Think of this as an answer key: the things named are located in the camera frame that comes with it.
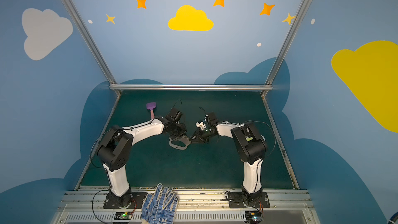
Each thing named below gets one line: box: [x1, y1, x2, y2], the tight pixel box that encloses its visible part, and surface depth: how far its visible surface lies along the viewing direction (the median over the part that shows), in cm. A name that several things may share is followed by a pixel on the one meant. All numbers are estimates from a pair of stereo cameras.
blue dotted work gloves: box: [140, 183, 179, 224], surface depth 73 cm
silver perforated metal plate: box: [168, 136, 192, 151], surface depth 94 cm
